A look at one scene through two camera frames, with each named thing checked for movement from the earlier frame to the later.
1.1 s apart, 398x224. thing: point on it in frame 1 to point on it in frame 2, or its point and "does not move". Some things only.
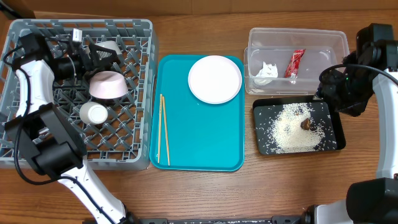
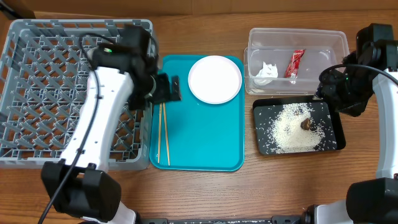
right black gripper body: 325,92 does not move
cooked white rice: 287,135 does not move
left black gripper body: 81,66 to 162,93
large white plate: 214,79 does not move
